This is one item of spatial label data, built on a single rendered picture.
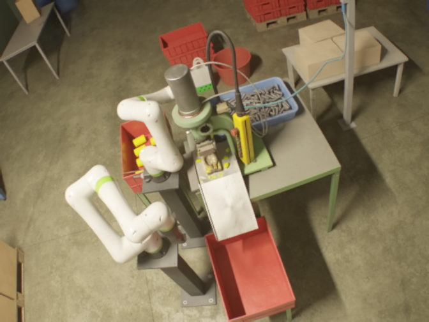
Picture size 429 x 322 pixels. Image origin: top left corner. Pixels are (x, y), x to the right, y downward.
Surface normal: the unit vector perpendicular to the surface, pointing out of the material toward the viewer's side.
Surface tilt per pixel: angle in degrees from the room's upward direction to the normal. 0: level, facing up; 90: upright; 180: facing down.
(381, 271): 0
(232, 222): 30
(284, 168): 0
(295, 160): 0
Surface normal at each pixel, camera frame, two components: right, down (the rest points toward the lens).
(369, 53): 0.18, 0.74
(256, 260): -0.24, -0.60
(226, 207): -0.10, -0.15
